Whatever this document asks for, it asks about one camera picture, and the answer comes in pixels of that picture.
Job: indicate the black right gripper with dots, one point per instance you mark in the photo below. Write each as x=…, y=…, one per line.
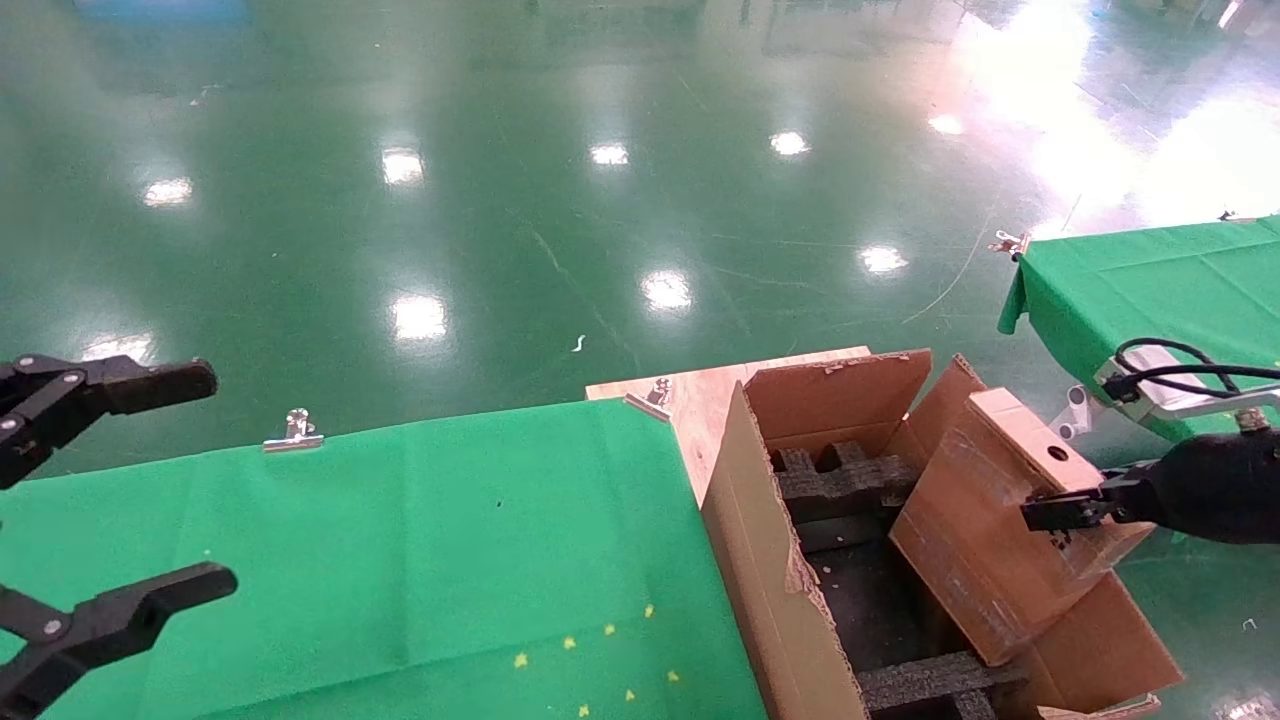
x=1220, y=490

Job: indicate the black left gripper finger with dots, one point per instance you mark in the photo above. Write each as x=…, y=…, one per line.
x=120, y=385
x=120, y=615

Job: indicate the small brown cardboard box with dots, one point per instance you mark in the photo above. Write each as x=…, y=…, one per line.
x=980, y=530

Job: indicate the large open cardboard carton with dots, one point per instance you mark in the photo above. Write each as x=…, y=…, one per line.
x=770, y=580

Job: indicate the silver binder clip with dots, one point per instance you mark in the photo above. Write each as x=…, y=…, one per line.
x=295, y=432
x=655, y=395
x=1010, y=243

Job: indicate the black foam insert block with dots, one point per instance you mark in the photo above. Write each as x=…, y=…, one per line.
x=930, y=680
x=845, y=485

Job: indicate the green cloth side table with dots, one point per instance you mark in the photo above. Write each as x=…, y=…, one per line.
x=1130, y=290

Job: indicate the large green table cloth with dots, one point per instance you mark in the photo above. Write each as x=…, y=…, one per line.
x=350, y=560

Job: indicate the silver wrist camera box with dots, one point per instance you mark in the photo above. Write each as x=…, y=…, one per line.
x=1170, y=400

